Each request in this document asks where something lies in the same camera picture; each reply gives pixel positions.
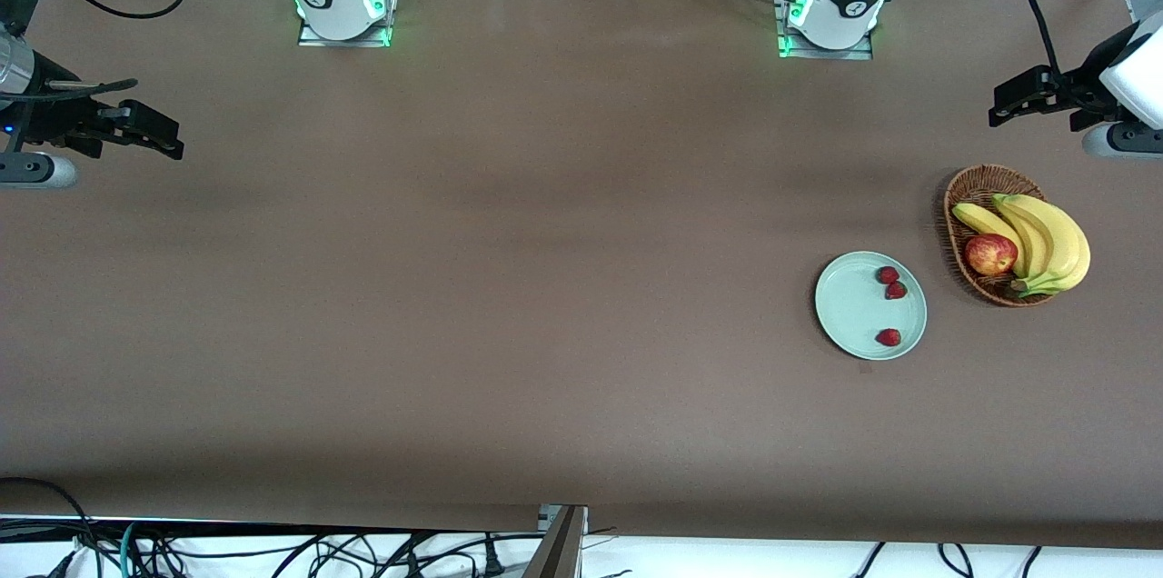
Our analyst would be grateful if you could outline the pale green round plate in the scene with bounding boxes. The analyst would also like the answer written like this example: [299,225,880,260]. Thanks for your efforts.
[814,251,928,362]

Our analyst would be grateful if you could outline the brown wicker basket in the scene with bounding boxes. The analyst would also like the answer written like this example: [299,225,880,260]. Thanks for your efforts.
[943,164,1055,308]

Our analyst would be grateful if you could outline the small yellow banana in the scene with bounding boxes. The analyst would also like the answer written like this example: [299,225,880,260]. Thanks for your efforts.
[952,202,1026,279]

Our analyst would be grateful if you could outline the large yellow banana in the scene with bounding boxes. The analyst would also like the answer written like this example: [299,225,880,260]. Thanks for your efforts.
[995,194,1091,298]

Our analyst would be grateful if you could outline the red apple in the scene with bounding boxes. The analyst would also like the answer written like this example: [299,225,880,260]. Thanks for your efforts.
[965,234,1019,277]

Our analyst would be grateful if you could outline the large table cover mat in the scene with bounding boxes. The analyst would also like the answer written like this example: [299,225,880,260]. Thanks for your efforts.
[0,0,1163,552]

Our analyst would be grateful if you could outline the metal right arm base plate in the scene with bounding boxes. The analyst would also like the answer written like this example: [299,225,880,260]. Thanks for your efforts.
[296,0,403,48]

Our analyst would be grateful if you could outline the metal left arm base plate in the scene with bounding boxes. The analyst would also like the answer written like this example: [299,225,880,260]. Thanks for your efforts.
[772,0,875,61]

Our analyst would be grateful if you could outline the thick black cable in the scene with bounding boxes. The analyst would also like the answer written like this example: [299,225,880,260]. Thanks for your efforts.
[0,476,103,578]

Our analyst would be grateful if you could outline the teal cable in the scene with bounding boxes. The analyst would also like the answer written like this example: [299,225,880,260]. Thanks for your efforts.
[118,521,142,578]

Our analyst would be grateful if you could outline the tangled black cables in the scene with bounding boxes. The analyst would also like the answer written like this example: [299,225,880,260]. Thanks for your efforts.
[136,531,510,578]

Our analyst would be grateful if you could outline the metal frame post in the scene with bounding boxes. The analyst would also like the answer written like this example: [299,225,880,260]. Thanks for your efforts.
[522,503,590,578]

